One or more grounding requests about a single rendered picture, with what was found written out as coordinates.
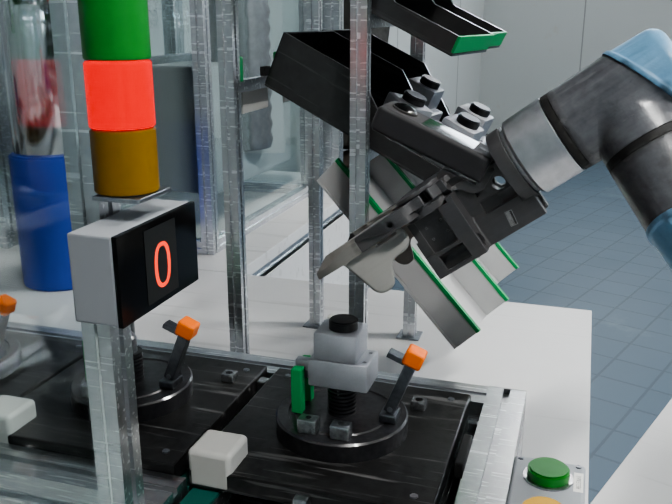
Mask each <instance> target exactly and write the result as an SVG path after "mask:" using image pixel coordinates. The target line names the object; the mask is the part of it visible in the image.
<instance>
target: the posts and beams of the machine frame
mask: <svg viewBox="0 0 672 504"><path fill-rule="evenodd" d="M339 29H344V0H325V30H339ZM325 142H326V170H327V169H328V168H329V167H330V166H331V165H332V164H333V163H334V162H335V160H336V159H337V158H340V160H341V161H342V162H343V132H341V131H340V130H338V129H336V128H335V127H333V126H331V125H330V124H328V123H326V122H325Z"/></svg>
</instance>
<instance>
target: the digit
mask: <svg viewBox="0 0 672 504"><path fill-rule="evenodd" d="M144 245H145V259H146V273H147V286H148V300H149V306H150V305H152V304H153V303H155V302H156V301H158V300H159V299H161V298H162V297H164V296H165V295H167V294H168V293H170V292H172V291H173V290H175V289H176V288H178V287H179V281H178V264H177V248H176V232H175V217H173V218H171V219H169V220H167V221H165V222H163V223H161V224H159V225H157V226H155V227H153V228H150V229H148V230H146V231H144Z"/></svg>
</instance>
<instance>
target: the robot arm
mask: <svg viewBox="0 0 672 504"><path fill-rule="evenodd" d="M371 127H372V129H373V130H374V131H376V132H378V133H380V134H382V135H384V136H385V137H386V138H387V139H389V140H390V141H392V142H396V143H400V144H402V145H404V146H406V147H408V148H410V149H412V150H414V151H416V152H418V153H420V154H422V155H424V156H426V157H428V158H430V159H432V160H434V161H436V162H438V163H440V164H442V165H444V167H443V168H442V169H441V170H440V171H439V172H437V173H436V174H434V175H433V176H431V177H429V178H428V179H426V180H425V181H423V182H422V183H420V184H419V185H417V186H416V187H415V188H413V189H412V190H410V191H409V192H408V193H406V194H405V195H404V196H403V197H402V198H401V199H400V200H399V201H398V202H397V203H395V204H393V205H392V206H390V207H389V208H387V209H386V210H384V211H383V212H382V213H380V214H379V215H377V216H376V217H374V218H373V219H371V220H370V221H368V222H367V223H365V224H364V225H362V226H361V227H359V228H358V229H356V230H355V231H353V232H352V233H351V234H350V236H349V238H348V241H347V242H345V243H344V244H343V245H341V246H340V247H338V248H337V249H335V250H334V251H332V252H331V253H329V254H328V255H326V256H325V258H324V260H323V262H322V264H321V266H320V268H319V270H318V272H317V276H318V278H319V279H322V278H324V277H325V276H327V275H329V274H330V273H332V272H334V271H335V270H337V269H339V268H340V267H342V266H345V267H346V268H348V269H349V270H350V271H351V272H352V273H353V274H355V275H356V276H357V277H358V278H359V279H361V280H362V281H363V282H364V283H365V284H366V285H368V286H369V287H370V288H371V289H372V290H373V291H375V292H377V293H385V292H388V291H389V290H390V289H392V288H393V286H394V284H395V276H394V270H393V261H394V260H395V261H396V262H398V263H400V264H403V265H407V264H409V263H411V262H412V261H413V259H414V254H413V250H412V245H411V239H412V238H413V237H415V239H416V240H417V242H418V243H417V244H416V245H417V246H418V248H419V249H420V251H421V252H422V254H423V255H424V257H425V258H426V259H427V261H428V262H429V264H430V265H431V267H432V268H433V270H434V271H435V273H436V274H437V276H438V277H439V279H440V280H441V279H442V278H444V277H446V276H448V275H449V274H451V273H453V272H454V271H456V270H458V269H459V268H461V267H463V266H465V265H466V264H468V263H470V262H471V261H473V260H475V259H477V258H479V257H480V256H482V255H483V254H485V253H487V252H488V250H489V248H490V247H491V246H492V245H494V244H495V243H497V242H499V241H501V240H502V239H504V238H506V237H507V236H509V235H511V234H512V233H514V232H516V231H517V230H519V229H521V228H522V227H524V226H526V225H528V224H529V223H531V222H533V221H534V220H536V219H538V218H539V217H541V216H543V215H544V214H546V213H547V210H546V208H547V207H548V205H549V204H548V202H547V201H546V199H545V198H544V196H543V195H542V193H541V192H540V190H541V191H544V192H550V191H551V190H553V189H555V188H556V187H558V186H560V185H561V184H563V183H565V182H566V181H568V180H569V179H571V178H573V177H574V176H576V175H578V174H579V173H581V172H583V171H584V170H585V169H588V168H589V167H591V166H593V165H595V164H596V163H598V162H600V161H601V160H602V161H603V162H604V164H605V165H606V167H607V169H608V171H609V172H610V174H611V176H612V178H613V179H614V181H615V183H616V184H617V186H618V188H619V189H620V191H621V192H622V194H623V196H624V197H625V199H626V201H627V202H628V204H629V206H630V207H631V209H632V210H633V212H634V214H635V215H636V217H637V219H638V220H639V222H640V223H641V225H642V227H643V228H644V230H645V232H646V237H647V239H648V241H649V242H650V244H652V245H653V246H655V247H656V249H657V250H658V252H659V253H660V255H661V256H662V257H663V259H664V260H665V262H666V263H667V265H668V266H669V268H670V269H671V270H672V41H671V40H670V38H669V37H668V36H667V35H666V34H665V33H664V32H663V31H661V30H659V29H654V28H652V29H647V30H644V31H642V32H641V33H639V34H637V35H636V36H634V37H632V38H631V39H629V40H628V41H626V42H624V43H623V44H621V45H619V46H618V47H616V48H614V49H613V50H611V51H605V52H604V53H602V56H601V57H600V58H598V59H597V60H595V61H594V62H592V63H591V64H589V65H588V66H586V67H585V68H583V69H582V70H580V71H579V72H577V73H576V74H574V75H573V76H571V77H570V78H568V79H567V80H565V81H564V82H562V83H561V84H559V85H558V86H556V87H555V88H553V89H552V90H550V91H549V92H547V93H546V94H544V95H543V96H542V97H540V98H538V99H536V100H535V101H533V102H532V103H530V104H529V105H527V106H526V107H524V108H523V109H521V110H520V111H518V112H517V113H515V114H514V115H512V116H511V117H509V118H508V119H506V120H505V121H503V122H502V126H501V128H500V127H498V128H496V129H495V130H493V131H492V132H490V133H489V134H487V135H486V136H485V139H486V143H487V145H485V144H483V143H481V142H479V141H477V140H475V139H472V138H470V137H468V136H466V135H464V134H462V133H460V132H458V131H456V130H454V129H452V128H450V127H448V126H446V125H444V124H442V123H440V122H438V121H436V120H434V119H431V118H429V117H427V116H425V115H423V114H421V113H419V112H417V111H416V110H415V109H414V108H413V107H412V106H410V105H408V104H406V103H399V102H397V101H391V102H389V103H386V104H384V105H382V106H380V107H378V109H377V111H376V113H375V116H374V118H373V121H372V123H371ZM496 176H501V177H503V178H504V179H505V182H506V183H503V184H501V183H498V182H497V181H496V179H495V177H496ZM376 244H377V245H378V246H375V245H376ZM450 268H451V269H450Z"/></svg>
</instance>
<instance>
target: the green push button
mask: <svg viewBox="0 0 672 504"><path fill-rule="evenodd" d="M527 475H528V478H529V479H530V480H531V481H532V482H534V483H536V484H538V485H540V486H544V487H549V488H558V487H562V486H565V485H566V484H568V482H569V480H570V469H569V467H568V466H567V465H566V464H565V463H563V462H562V461H560V460H558V459H555V458H550V457H539V458H535V459H533V460H531V461H530V462H529V463H528V468H527Z"/></svg>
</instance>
